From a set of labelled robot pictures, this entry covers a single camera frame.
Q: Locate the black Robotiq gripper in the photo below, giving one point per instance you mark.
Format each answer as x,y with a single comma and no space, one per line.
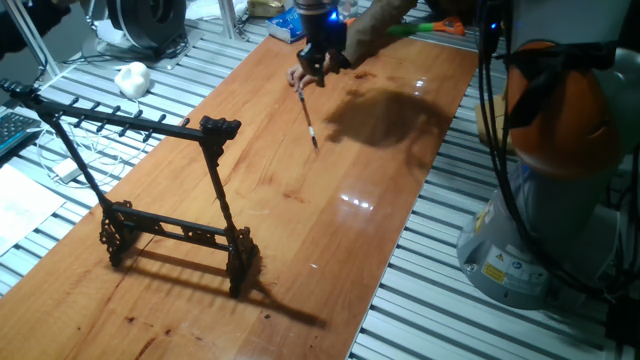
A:
322,27

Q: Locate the thin brown calligraphy brush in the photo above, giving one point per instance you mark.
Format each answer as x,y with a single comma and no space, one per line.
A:
308,120

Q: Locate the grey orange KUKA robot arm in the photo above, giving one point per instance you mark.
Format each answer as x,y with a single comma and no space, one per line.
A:
560,125

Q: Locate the dark sleeved forearm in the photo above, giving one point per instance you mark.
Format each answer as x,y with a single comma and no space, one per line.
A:
25,25

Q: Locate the black ornate pen rack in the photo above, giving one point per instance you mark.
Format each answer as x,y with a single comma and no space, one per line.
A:
220,127

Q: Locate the bare person hand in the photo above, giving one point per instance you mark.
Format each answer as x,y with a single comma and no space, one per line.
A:
301,79

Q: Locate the blue tissue pack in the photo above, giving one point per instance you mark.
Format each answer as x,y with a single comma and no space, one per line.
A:
285,25

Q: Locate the tan crumpled bag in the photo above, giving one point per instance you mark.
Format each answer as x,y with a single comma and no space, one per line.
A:
265,7

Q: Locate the orange green toy shovel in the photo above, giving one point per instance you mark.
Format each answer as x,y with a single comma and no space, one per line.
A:
440,26

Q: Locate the glossy brown wooden board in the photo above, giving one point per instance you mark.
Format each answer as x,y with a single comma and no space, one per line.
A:
325,225

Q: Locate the pale wooden block stand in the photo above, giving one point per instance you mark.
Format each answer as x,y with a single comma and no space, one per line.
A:
492,125

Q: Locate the black round fan device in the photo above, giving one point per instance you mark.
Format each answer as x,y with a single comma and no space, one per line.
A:
145,22

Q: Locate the white rounded plastic object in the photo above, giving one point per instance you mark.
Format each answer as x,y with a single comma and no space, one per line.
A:
132,80

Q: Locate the white power adapter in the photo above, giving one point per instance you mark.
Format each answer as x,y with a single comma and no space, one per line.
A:
67,171

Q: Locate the black computer keyboard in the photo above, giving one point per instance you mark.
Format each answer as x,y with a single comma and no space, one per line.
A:
15,130

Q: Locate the white paper sheet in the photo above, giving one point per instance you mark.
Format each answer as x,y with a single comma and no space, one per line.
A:
25,205

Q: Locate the slanted aluminium frame post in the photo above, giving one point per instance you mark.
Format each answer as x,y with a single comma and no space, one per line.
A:
27,40

